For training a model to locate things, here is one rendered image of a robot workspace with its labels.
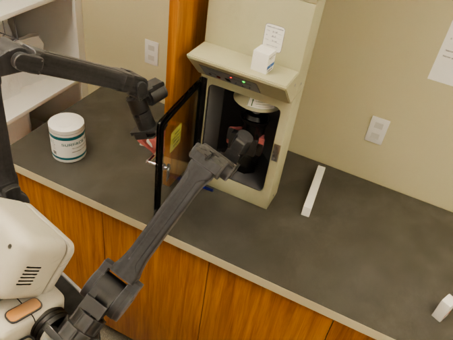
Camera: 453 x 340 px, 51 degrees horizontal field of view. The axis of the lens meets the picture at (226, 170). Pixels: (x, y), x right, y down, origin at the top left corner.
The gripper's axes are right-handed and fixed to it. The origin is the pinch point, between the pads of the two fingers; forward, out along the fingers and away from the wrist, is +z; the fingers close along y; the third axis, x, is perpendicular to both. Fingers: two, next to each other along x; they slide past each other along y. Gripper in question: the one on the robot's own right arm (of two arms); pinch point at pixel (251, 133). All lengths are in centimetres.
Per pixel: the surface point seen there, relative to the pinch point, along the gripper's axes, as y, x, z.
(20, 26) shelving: 140, 12, 36
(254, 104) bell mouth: -1.2, -16.4, -8.7
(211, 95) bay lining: 14.5, -13.9, -8.2
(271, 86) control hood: -8.6, -31.6, -22.5
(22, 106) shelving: 105, 27, -3
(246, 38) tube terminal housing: 4.9, -38.3, -11.5
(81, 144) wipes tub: 59, 18, -21
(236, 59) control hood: 5.0, -33.3, -16.5
